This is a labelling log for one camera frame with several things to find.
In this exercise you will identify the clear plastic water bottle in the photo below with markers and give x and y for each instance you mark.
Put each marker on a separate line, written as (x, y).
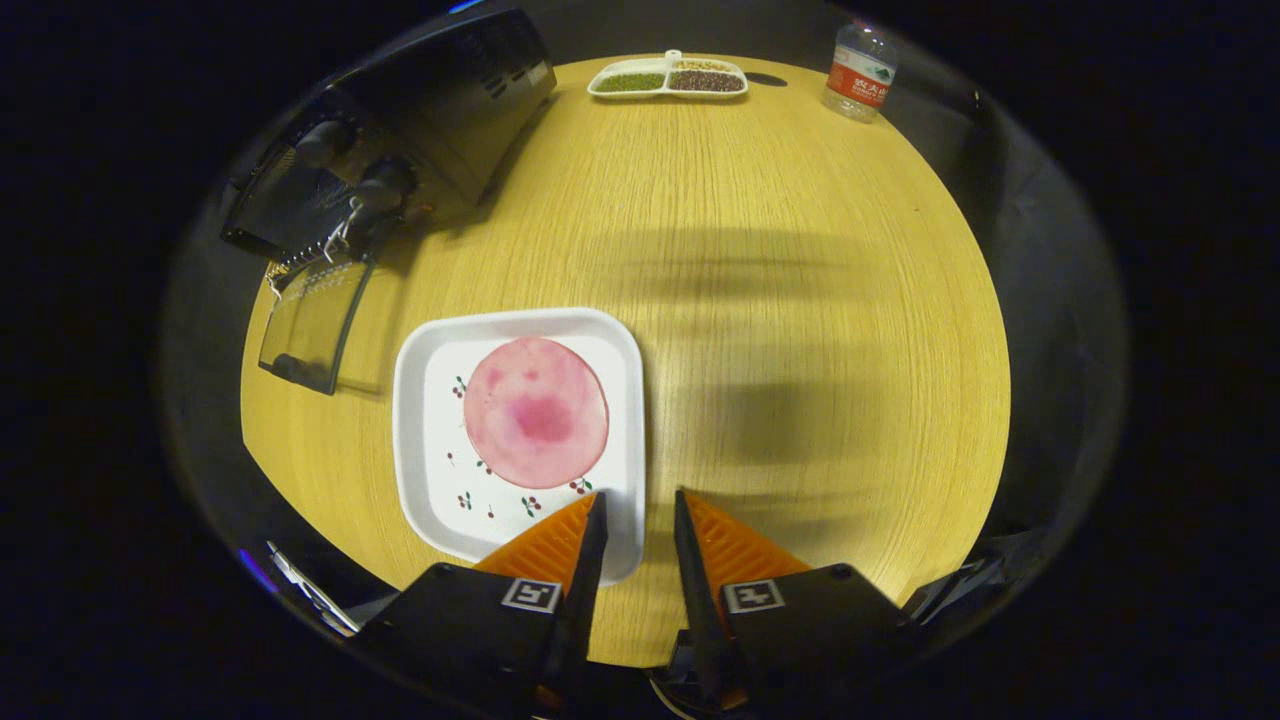
(858, 80)

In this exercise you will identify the white divided bean tray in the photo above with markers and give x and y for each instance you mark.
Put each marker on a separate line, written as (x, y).
(630, 82)

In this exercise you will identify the metal oven rack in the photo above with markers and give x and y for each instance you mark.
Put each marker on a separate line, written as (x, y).
(300, 262)

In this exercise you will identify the pink round ham slice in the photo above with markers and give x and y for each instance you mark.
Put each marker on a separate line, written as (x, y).
(535, 410)

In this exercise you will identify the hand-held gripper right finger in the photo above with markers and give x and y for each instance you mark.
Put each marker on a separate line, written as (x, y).
(697, 600)

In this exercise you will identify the black toaster oven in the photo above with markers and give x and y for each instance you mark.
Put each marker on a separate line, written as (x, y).
(450, 90)

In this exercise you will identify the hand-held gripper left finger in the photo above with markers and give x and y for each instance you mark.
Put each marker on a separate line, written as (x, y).
(585, 600)

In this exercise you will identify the white square plate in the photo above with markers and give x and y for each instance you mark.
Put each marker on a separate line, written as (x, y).
(430, 480)

